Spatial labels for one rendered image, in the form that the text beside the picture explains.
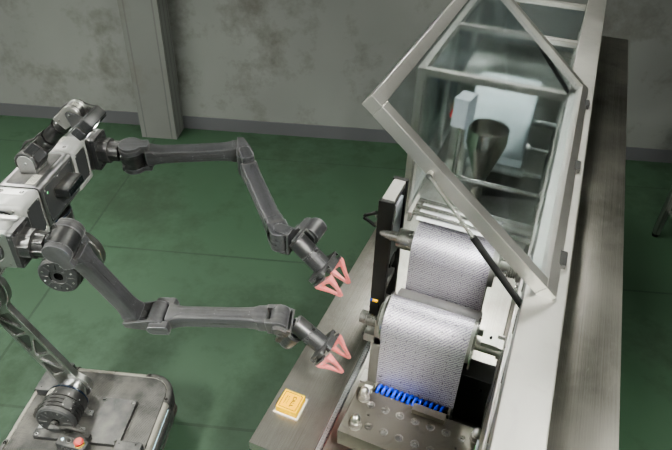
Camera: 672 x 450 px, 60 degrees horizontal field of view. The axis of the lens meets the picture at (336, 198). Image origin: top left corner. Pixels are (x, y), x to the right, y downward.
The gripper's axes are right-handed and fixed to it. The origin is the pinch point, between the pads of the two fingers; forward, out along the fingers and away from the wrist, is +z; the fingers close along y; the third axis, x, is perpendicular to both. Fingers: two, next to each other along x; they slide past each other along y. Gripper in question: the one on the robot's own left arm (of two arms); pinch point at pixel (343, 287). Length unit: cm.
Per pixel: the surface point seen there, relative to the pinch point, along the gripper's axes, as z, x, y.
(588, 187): 37, 49, -63
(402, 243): 5.7, 9.5, -22.1
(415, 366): 29.0, 4.1, 5.9
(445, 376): 35.5, 9.8, 5.9
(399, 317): 14.4, 10.8, 3.7
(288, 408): 17.6, -35.6, 17.9
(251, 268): 2, -167, -122
